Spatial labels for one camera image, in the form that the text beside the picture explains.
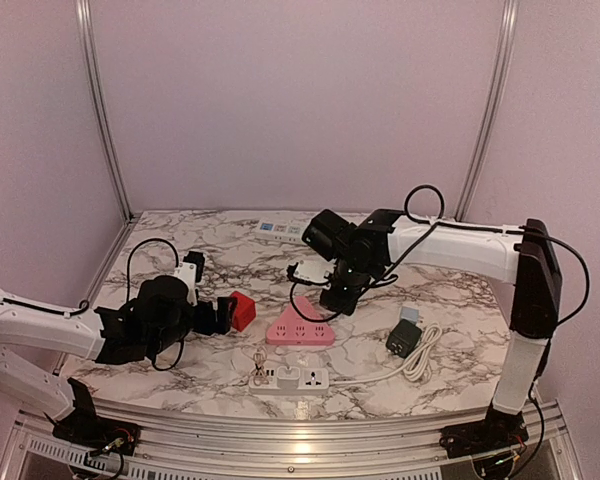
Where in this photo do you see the pink triangular power socket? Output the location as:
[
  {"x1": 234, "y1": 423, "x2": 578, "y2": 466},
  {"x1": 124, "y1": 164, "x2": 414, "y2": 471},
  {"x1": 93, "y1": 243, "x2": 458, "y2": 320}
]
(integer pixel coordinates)
[{"x1": 265, "y1": 305, "x2": 335, "y2": 346}]

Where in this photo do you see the light blue charger plug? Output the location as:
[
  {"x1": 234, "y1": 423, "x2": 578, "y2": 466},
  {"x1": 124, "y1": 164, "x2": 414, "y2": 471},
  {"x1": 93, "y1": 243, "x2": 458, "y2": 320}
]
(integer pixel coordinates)
[{"x1": 400, "y1": 306, "x2": 419, "y2": 325}]

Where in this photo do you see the dark green charger plug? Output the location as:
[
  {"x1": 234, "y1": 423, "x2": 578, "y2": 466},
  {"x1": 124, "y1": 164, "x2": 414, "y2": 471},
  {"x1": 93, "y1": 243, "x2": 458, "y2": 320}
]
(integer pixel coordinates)
[{"x1": 385, "y1": 319, "x2": 422, "y2": 359}]

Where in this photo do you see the white charger plug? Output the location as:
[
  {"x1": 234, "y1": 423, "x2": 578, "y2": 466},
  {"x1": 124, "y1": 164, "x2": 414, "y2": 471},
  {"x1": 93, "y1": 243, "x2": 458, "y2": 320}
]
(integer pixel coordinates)
[{"x1": 276, "y1": 366, "x2": 301, "y2": 391}]

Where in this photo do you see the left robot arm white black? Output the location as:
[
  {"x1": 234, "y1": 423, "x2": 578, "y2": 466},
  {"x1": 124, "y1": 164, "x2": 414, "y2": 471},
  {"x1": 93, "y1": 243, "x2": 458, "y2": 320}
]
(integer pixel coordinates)
[{"x1": 0, "y1": 275, "x2": 237, "y2": 445}]

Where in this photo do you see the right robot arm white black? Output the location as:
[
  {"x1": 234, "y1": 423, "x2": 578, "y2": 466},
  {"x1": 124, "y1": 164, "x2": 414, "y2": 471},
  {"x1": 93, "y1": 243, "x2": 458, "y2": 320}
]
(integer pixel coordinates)
[{"x1": 302, "y1": 209, "x2": 562, "y2": 448}]

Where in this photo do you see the red cube socket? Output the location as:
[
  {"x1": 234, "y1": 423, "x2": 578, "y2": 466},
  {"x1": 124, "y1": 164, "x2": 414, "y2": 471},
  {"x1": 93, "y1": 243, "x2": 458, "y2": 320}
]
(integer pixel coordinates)
[{"x1": 230, "y1": 291, "x2": 256, "y2": 332}]

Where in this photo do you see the long white colourful power strip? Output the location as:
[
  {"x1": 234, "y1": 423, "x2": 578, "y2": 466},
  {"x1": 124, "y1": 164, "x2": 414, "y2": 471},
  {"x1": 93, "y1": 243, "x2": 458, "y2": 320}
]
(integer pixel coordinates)
[{"x1": 254, "y1": 220, "x2": 308, "y2": 244}]

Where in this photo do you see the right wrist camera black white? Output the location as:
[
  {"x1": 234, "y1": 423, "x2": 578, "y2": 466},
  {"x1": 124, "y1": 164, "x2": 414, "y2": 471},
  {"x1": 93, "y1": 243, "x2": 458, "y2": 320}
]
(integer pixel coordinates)
[{"x1": 286, "y1": 260, "x2": 332, "y2": 286}]

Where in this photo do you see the aluminium front rail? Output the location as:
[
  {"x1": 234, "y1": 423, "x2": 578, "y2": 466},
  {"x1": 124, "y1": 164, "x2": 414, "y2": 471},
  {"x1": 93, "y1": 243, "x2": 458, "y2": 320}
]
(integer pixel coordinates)
[{"x1": 0, "y1": 400, "x2": 582, "y2": 479}]

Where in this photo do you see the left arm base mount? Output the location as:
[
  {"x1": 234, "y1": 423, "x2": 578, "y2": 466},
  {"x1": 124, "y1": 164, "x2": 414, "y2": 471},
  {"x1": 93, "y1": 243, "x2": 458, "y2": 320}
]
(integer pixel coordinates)
[{"x1": 53, "y1": 417, "x2": 141, "y2": 479}]

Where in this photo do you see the right aluminium frame post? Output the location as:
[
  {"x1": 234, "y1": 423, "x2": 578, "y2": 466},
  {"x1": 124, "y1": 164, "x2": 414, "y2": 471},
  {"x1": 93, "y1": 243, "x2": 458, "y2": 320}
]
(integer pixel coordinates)
[{"x1": 453, "y1": 0, "x2": 520, "y2": 220}]

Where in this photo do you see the aluminium frame post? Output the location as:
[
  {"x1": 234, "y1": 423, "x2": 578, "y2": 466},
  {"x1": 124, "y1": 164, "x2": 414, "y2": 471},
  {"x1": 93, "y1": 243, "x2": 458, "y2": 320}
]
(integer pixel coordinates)
[
  {"x1": 76, "y1": 0, "x2": 133, "y2": 223},
  {"x1": 453, "y1": 0, "x2": 520, "y2": 220}
]

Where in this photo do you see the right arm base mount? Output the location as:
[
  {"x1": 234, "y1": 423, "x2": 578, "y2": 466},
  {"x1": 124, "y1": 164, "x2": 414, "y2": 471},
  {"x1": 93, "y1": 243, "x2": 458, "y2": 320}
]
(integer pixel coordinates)
[{"x1": 439, "y1": 421, "x2": 529, "y2": 479}]

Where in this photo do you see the left aluminium frame post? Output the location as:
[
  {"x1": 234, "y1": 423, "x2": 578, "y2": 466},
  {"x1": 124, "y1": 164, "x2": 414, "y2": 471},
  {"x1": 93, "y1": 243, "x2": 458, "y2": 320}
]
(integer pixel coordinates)
[{"x1": 76, "y1": 0, "x2": 133, "y2": 223}]

